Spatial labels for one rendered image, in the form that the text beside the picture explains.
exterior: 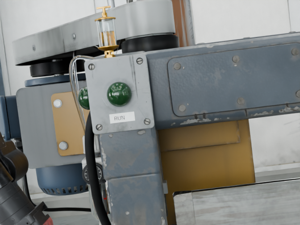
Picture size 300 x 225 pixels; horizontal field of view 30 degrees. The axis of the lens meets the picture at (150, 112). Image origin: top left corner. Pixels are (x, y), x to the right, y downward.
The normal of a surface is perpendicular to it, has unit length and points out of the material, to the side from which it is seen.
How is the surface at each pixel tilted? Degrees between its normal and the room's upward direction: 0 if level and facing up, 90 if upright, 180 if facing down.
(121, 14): 90
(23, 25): 90
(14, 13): 90
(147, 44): 90
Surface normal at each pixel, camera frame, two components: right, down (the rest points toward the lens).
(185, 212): 0.24, 0.02
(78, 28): -0.78, 0.13
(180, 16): -0.01, 0.05
